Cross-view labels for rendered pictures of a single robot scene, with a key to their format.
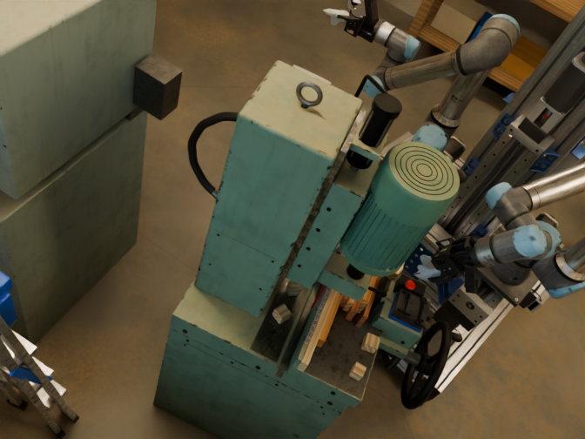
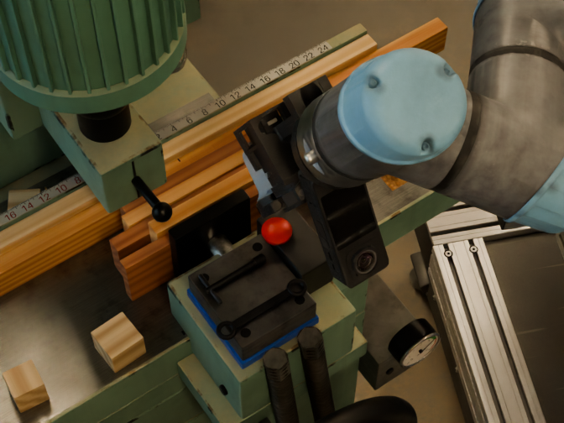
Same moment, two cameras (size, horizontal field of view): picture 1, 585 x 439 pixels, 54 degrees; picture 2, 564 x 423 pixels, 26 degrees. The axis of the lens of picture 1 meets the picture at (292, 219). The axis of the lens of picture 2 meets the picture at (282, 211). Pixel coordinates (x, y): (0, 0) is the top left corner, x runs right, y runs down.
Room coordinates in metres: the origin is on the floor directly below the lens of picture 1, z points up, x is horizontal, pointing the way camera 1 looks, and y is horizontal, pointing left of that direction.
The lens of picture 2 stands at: (0.64, -0.89, 2.02)
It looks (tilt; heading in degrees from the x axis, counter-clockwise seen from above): 57 degrees down; 53
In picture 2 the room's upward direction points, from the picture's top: straight up
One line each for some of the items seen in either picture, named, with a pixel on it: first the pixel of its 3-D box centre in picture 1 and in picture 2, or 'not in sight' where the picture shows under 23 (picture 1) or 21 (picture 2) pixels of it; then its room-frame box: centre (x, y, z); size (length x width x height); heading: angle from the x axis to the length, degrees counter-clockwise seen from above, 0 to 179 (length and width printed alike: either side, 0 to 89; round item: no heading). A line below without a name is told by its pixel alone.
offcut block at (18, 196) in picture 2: (281, 314); (26, 211); (0.87, -0.09, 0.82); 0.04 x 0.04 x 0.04; 57
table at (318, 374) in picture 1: (368, 308); (217, 279); (0.98, -0.32, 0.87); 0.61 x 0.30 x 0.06; 178
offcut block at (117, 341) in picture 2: (370, 342); (118, 342); (0.85, -0.35, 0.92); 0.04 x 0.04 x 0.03; 1
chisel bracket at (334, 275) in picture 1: (343, 276); (102, 136); (0.94, -0.19, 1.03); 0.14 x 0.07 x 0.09; 88
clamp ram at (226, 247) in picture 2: (386, 300); (227, 257); (0.98, -0.35, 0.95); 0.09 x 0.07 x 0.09; 178
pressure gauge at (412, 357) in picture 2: not in sight; (411, 343); (1.19, -0.44, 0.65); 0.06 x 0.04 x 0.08; 178
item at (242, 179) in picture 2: (369, 284); (225, 207); (1.02, -0.29, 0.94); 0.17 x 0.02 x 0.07; 178
